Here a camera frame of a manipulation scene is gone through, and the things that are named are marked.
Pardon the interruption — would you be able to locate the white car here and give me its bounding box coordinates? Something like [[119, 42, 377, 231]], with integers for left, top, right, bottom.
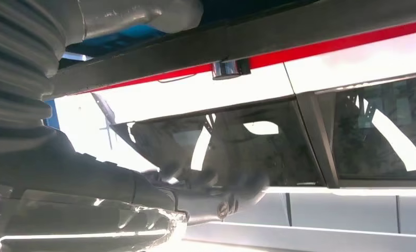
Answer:
[[53, 26, 416, 190]]

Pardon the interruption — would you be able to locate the blue metal shelf rack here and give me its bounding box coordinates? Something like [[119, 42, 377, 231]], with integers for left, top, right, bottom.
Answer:
[[43, 0, 320, 131]]

